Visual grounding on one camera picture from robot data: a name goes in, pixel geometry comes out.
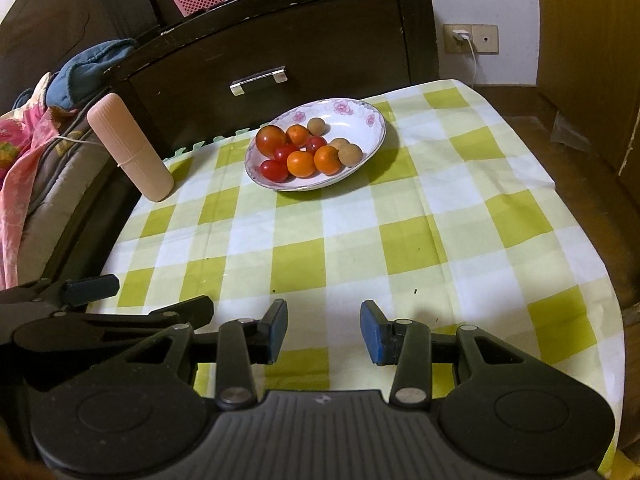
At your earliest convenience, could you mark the large red tomato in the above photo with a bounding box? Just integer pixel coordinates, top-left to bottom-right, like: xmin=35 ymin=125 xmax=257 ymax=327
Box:
xmin=255 ymin=125 xmax=288 ymax=158

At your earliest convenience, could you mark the pink ribbed bottle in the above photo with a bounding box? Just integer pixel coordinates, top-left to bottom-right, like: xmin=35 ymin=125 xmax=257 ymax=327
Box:
xmin=87 ymin=95 xmax=175 ymax=204

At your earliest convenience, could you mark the silver drawer handle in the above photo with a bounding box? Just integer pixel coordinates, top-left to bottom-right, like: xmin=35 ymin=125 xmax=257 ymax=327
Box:
xmin=230 ymin=66 xmax=289 ymax=96

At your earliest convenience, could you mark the brown wooden wardrobe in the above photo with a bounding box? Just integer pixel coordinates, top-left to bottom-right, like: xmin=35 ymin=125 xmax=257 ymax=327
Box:
xmin=535 ymin=0 xmax=640 ymax=177

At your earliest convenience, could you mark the thin white cable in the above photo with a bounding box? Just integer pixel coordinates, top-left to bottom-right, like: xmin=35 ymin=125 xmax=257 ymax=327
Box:
xmin=50 ymin=129 xmax=124 ymax=169

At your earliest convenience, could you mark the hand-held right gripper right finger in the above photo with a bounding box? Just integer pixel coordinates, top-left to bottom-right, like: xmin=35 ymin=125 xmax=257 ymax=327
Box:
xmin=360 ymin=300 xmax=543 ymax=407

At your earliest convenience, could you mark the dark wooden headboard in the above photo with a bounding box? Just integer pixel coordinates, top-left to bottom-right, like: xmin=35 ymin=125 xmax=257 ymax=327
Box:
xmin=0 ymin=0 xmax=161 ymax=111

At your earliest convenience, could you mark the brown quilt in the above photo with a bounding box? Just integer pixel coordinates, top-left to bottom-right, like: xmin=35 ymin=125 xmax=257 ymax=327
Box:
xmin=15 ymin=110 xmax=117 ymax=262

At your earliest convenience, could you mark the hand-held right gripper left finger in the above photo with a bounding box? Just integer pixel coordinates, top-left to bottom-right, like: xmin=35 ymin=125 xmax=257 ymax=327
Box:
xmin=122 ymin=299 xmax=290 ymax=409

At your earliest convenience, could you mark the beige wall socket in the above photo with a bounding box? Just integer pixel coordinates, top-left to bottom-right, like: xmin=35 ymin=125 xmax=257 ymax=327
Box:
xmin=443 ymin=23 xmax=500 ymax=55

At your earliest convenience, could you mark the green foam mat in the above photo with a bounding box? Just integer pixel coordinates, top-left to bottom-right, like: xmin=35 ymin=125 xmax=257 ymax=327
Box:
xmin=162 ymin=122 xmax=271 ymax=162

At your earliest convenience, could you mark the white floral plate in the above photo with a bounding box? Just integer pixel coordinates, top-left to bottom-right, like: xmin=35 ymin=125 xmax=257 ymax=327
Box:
xmin=244 ymin=98 xmax=388 ymax=192

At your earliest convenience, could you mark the green checked tablecloth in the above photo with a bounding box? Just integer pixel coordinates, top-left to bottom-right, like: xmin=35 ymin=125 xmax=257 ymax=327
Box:
xmin=87 ymin=79 xmax=630 ymax=471

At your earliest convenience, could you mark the pink patterned cloth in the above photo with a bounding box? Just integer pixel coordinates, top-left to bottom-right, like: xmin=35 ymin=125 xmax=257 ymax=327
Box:
xmin=0 ymin=72 xmax=78 ymax=287

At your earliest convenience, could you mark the blue cloth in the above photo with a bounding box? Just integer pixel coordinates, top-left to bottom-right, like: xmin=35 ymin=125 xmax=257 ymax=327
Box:
xmin=47 ymin=39 xmax=137 ymax=111

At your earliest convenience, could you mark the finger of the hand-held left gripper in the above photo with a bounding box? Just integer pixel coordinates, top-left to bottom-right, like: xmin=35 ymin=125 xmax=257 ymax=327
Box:
xmin=12 ymin=296 xmax=215 ymax=357
xmin=0 ymin=274 xmax=121 ymax=313

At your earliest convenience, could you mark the dark wooden nightstand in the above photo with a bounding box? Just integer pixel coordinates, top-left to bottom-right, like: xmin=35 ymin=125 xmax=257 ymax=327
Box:
xmin=102 ymin=0 xmax=441 ymax=161

